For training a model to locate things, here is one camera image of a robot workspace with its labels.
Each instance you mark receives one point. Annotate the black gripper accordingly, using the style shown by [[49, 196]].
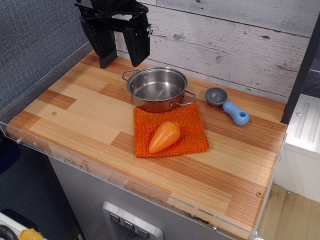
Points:
[[99, 18]]

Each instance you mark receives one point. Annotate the orange plastic carrot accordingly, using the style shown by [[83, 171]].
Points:
[[167, 134]]

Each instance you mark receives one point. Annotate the stainless steel pot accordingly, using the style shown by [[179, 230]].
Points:
[[158, 89]]

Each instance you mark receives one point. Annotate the grey blue ice cream scoop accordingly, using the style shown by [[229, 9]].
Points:
[[218, 97]]

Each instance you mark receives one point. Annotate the orange knitted cloth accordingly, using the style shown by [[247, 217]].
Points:
[[192, 140]]

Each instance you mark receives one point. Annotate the silver toy fridge cabinet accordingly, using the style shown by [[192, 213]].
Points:
[[86, 195]]

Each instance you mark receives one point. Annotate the silver dispenser button panel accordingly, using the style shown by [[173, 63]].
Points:
[[131, 222]]

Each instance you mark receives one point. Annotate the yellow object bottom left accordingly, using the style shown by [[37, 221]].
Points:
[[30, 234]]

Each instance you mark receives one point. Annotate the white cabinet at right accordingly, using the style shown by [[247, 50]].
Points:
[[298, 168]]

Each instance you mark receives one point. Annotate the dark grey left post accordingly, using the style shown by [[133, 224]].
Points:
[[105, 61]]

